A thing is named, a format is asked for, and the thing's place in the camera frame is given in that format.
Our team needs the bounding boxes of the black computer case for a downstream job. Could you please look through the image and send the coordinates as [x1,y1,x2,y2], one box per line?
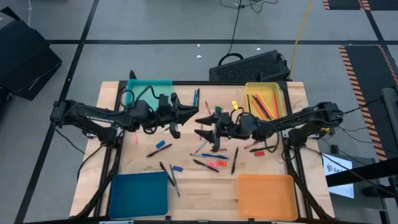
[208,49,292,83]

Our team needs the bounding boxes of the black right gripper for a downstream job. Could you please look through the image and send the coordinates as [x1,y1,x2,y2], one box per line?
[194,110,242,152]

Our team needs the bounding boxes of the teal plastic bin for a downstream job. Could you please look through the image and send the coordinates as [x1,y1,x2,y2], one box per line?
[123,78,174,113]

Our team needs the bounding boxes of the orange plastic bin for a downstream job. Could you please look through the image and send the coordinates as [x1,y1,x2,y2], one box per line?
[236,173,299,222]

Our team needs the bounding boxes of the black mat orange hazard stripes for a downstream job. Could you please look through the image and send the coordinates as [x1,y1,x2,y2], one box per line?
[338,44,398,162]
[322,0,398,12]

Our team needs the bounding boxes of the white printed sign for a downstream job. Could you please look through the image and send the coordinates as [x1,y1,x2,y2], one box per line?
[322,152,355,200]

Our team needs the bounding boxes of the black beam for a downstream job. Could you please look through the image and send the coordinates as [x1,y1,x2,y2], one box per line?
[325,155,398,188]

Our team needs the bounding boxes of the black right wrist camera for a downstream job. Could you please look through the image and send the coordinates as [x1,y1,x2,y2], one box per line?
[221,112,233,127]

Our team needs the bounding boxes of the black cable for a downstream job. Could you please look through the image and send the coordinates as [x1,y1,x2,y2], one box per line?
[219,0,280,67]

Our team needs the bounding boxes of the yellow cable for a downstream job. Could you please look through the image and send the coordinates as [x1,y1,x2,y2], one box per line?
[288,0,314,81]

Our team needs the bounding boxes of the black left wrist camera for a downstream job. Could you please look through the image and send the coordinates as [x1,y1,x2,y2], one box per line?
[157,93,171,110]

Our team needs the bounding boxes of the grey pole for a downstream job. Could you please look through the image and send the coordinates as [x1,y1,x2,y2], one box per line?
[381,86,398,147]

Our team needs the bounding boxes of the dark navy pencil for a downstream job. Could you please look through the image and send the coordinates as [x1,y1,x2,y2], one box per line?
[252,95,272,121]

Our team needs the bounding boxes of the green pencil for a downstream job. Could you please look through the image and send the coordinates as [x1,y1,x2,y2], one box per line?
[169,164,181,198]

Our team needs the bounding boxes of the orange pencil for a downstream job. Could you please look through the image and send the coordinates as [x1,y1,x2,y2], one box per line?
[251,99,265,121]
[256,93,275,118]

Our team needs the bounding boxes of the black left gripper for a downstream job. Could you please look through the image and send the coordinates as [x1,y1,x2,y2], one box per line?
[154,92,200,140]

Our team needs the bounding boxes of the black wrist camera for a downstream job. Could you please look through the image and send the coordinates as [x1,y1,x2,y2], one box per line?
[157,93,171,110]
[221,112,233,127]

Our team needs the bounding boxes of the yellow plastic bin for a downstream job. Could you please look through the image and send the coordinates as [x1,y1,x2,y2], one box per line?
[244,81,284,129]

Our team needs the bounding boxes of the black pen white scale print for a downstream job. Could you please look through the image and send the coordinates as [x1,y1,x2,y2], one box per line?
[192,159,221,174]

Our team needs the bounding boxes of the large black box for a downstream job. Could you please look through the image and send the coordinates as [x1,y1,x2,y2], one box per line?
[0,6,63,101]

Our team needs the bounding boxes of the dark blue plastic bin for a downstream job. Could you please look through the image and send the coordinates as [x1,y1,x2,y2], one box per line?
[108,170,170,220]

